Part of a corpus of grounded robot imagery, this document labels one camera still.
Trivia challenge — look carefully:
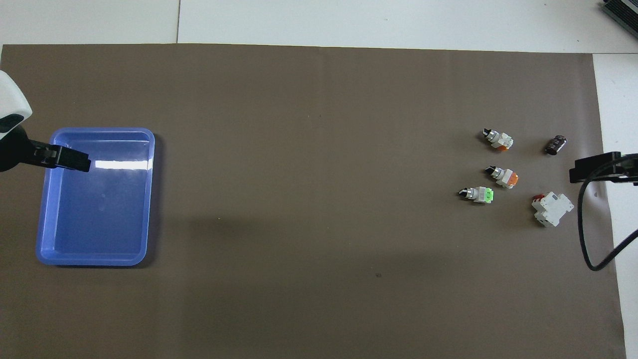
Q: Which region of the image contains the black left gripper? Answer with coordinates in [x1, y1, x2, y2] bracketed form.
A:
[0, 127, 92, 173]

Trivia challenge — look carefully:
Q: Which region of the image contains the selector switch with glowing block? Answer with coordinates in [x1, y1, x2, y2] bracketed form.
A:
[458, 186, 495, 205]

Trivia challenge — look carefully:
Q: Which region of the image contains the dark cylindrical capacitor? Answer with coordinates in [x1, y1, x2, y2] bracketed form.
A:
[545, 134, 568, 156]

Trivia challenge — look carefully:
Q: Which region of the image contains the white circuit breaker red lever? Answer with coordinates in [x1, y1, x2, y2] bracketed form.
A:
[531, 192, 575, 228]

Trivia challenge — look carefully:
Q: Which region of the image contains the blue plastic tray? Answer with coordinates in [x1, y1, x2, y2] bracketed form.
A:
[35, 127, 156, 267]

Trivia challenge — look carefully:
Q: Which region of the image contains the dark grey ribbed device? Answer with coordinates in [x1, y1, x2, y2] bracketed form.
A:
[601, 0, 638, 38]

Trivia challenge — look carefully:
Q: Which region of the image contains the brown table mat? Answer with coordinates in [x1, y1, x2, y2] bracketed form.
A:
[0, 44, 628, 359]

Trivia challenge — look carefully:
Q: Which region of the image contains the selector switch with orange block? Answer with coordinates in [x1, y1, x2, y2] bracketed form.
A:
[484, 165, 519, 190]

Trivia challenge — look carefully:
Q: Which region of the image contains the upper orange push button switch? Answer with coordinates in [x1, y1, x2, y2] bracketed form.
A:
[481, 128, 514, 152]

